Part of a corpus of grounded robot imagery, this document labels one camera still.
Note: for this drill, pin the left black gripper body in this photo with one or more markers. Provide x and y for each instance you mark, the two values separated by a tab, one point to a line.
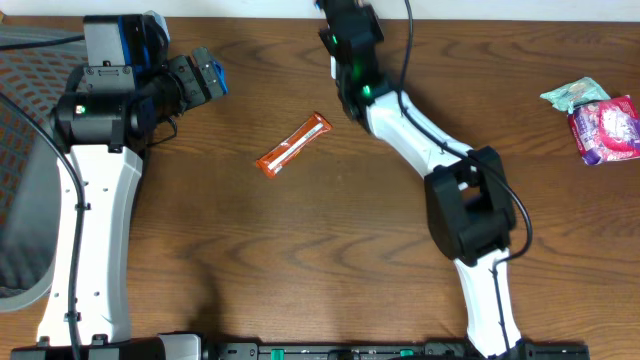
190	83

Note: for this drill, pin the orange chocolate wafer bar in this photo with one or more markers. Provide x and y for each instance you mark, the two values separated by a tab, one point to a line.
276	159

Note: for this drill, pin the teal snack packet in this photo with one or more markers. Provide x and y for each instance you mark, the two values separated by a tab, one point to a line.
575	94

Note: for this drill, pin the purple snack packet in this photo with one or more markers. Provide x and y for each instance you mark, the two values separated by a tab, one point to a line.
606	131

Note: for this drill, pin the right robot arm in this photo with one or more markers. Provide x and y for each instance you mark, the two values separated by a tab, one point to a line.
470	206

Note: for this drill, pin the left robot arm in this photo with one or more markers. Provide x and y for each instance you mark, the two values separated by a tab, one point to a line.
101	131

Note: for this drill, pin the white barcode scanner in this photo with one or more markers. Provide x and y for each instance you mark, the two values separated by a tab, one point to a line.
333	68

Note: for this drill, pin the grey plastic mesh basket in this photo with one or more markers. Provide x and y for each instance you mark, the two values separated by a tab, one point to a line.
35	65

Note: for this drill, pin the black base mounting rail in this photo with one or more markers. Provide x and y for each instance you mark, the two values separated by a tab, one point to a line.
448	350

